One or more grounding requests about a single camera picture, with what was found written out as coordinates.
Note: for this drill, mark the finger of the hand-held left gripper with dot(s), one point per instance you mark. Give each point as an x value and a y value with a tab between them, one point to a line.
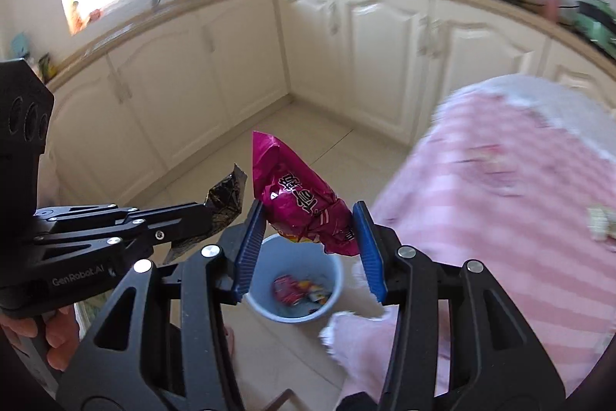
183	235
159	212

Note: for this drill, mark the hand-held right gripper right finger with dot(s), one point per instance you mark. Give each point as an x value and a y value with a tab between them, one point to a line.
370	247

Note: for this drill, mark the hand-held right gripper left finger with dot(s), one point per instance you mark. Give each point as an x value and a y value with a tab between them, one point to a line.
250	247

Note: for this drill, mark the blue plastic waste bin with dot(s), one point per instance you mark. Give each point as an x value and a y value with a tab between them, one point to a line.
269	266

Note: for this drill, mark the black gold snack wrapper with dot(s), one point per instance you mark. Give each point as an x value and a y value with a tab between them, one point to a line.
226	199

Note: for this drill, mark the pile of snack wrappers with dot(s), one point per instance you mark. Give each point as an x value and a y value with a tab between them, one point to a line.
288	290

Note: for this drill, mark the magenta snack bag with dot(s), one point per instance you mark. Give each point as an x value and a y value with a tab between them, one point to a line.
293	199

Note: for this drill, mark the pale wrapper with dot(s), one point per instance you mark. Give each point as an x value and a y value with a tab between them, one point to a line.
601	223

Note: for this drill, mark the person's left hand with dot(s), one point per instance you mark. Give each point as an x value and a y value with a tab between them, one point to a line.
53	343

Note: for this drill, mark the pink checked tablecloth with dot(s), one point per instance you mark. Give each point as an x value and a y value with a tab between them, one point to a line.
481	223

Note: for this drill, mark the small green jar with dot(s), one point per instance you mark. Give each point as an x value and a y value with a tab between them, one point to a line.
45	66

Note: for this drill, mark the orange bottle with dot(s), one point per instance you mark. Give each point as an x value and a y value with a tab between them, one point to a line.
77	18

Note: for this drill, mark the grey lace cloth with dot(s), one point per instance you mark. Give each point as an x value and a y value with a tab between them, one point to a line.
553	103

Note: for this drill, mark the pink chopstick holder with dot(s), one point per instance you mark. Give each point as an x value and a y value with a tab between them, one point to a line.
551	4

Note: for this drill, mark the green electric cooker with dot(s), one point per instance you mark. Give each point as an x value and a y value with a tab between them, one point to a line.
596	23

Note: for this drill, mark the teal wall item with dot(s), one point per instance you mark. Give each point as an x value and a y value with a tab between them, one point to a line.
20	45

